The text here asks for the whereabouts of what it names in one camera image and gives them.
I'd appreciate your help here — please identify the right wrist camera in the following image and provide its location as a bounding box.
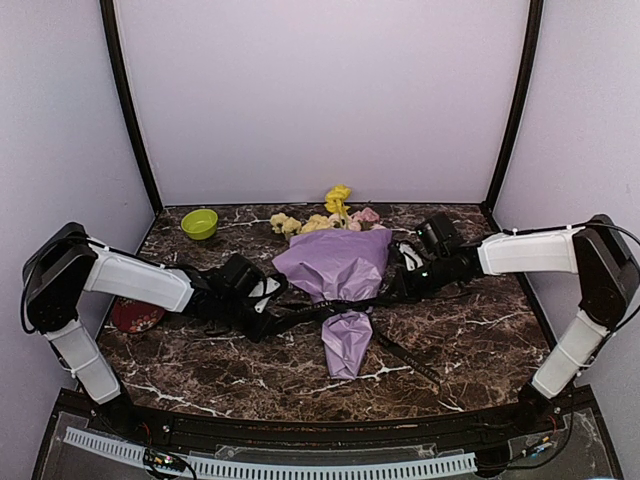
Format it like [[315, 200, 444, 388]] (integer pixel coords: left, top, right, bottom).
[[415, 213, 464, 258]]

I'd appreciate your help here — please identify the pink wrapping paper sheet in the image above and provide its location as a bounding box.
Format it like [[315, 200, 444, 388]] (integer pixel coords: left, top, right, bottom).
[[273, 228, 392, 380]]

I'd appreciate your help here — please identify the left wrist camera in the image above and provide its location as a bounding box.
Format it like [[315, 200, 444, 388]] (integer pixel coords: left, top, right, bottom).
[[220, 253, 265, 297]]

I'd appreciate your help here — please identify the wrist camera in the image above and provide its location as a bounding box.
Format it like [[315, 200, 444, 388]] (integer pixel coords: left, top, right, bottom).
[[415, 213, 464, 258], [220, 253, 265, 297]]

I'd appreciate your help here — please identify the green plastic bowl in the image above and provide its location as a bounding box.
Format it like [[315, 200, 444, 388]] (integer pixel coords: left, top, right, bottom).
[[180, 208, 218, 241]]

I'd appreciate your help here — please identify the yellow rose stem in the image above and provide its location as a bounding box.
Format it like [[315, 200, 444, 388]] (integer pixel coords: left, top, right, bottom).
[[325, 184, 351, 228]]

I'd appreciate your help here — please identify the black front rail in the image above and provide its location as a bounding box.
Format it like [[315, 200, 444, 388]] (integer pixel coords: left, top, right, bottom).
[[54, 387, 596, 454]]

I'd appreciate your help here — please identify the white slotted cable duct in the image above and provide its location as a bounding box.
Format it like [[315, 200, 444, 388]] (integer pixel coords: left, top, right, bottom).
[[63, 427, 478, 479]]

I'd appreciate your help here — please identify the yellow daisy bunch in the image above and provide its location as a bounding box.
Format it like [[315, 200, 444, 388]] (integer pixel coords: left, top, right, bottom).
[[270, 213, 332, 239]]

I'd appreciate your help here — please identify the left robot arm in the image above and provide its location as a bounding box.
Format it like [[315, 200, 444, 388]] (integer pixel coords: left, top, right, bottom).
[[20, 222, 288, 436]]

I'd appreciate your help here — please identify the black printed ribbon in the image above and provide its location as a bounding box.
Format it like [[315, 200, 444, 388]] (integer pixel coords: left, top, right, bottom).
[[267, 295, 442, 386]]

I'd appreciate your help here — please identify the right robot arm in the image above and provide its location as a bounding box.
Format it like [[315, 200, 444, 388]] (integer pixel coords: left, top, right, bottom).
[[385, 214, 639, 434]]

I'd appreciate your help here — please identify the left black frame post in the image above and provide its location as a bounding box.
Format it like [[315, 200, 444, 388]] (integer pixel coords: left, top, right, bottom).
[[99, 0, 164, 215]]

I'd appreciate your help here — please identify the right black frame post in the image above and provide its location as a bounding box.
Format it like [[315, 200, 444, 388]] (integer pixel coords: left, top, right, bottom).
[[480, 0, 544, 227]]

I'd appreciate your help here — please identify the black frame post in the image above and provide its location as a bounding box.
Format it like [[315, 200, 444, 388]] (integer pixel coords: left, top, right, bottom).
[[99, 0, 164, 215], [480, 0, 544, 227]]

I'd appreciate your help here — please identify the red floral dish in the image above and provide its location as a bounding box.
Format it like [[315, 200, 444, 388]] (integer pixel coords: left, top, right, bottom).
[[111, 298, 166, 334]]

